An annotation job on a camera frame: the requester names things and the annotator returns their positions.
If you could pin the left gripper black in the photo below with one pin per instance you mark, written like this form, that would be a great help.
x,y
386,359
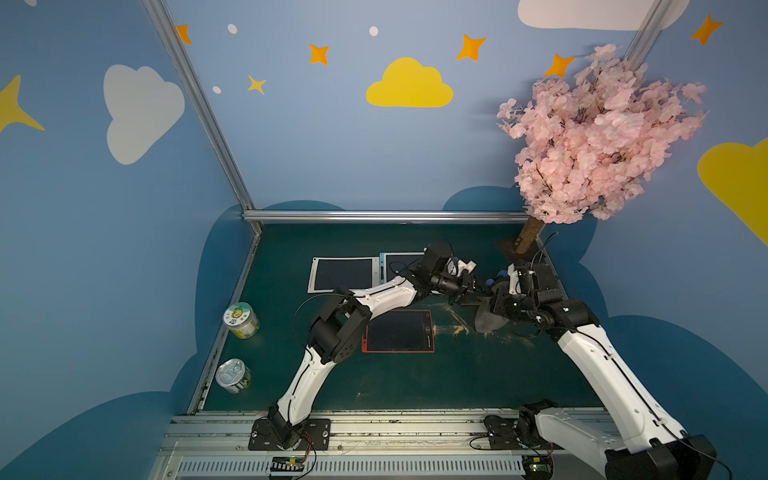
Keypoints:
x,y
465,282

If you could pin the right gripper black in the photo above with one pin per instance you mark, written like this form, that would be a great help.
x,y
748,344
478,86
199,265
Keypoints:
x,y
501,303

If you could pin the grey blue wiping cloth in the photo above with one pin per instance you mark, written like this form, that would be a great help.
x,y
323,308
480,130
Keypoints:
x,y
485,321

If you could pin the red framed drawing tablet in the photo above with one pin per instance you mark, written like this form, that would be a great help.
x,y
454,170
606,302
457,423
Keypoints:
x,y
400,331

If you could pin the white framed drawing tablet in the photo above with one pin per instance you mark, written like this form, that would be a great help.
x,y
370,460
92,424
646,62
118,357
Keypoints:
x,y
329,273

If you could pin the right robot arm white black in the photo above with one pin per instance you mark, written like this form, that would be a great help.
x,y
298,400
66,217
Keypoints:
x,y
650,442

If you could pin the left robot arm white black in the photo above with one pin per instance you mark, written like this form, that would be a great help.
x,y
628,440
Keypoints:
x,y
339,325

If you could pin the pink cherry blossom tree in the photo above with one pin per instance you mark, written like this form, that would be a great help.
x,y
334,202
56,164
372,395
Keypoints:
x,y
591,144

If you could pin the right controller board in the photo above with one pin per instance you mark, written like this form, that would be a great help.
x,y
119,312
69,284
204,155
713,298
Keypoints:
x,y
537,468

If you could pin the controller board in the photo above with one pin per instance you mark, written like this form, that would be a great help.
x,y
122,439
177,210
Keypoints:
x,y
290,466
537,468

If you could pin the silver can lying down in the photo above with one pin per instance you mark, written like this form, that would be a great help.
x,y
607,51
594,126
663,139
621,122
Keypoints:
x,y
233,376

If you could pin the left controller board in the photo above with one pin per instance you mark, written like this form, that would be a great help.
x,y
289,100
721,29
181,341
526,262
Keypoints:
x,y
290,466

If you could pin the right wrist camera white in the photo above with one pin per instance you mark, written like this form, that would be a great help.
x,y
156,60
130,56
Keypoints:
x,y
514,280

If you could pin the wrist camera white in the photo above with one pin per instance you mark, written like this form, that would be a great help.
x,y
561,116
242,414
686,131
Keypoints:
x,y
462,267
514,280

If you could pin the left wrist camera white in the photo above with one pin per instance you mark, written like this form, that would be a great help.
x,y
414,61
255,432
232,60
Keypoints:
x,y
462,267

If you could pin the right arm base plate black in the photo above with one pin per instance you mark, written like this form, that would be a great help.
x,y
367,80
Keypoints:
x,y
515,433

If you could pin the aluminium mounting rail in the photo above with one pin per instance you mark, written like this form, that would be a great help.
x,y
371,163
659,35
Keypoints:
x,y
374,444

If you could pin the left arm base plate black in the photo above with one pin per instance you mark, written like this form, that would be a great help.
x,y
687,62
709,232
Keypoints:
x,y
312,433

